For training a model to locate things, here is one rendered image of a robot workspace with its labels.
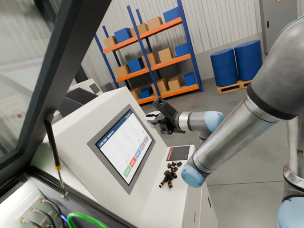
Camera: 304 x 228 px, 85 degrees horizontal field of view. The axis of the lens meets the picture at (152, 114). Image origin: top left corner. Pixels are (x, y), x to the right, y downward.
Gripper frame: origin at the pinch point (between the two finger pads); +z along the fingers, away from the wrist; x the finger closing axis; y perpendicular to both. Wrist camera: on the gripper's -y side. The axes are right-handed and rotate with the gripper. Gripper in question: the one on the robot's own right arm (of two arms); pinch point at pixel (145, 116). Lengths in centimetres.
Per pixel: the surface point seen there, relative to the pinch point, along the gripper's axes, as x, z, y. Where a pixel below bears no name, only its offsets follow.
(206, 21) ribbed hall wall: 555, 197, 31
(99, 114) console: -7.0, 26.7, -6.4
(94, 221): -43.4, -4.9, 10.7
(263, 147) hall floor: 148, -8, 167
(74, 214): -45.8, 1.8, 7.7
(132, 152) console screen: -6.4, 20.4, 22.4
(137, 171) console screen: -12.4, 16.2, 31.4
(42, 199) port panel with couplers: -51, 29, 8
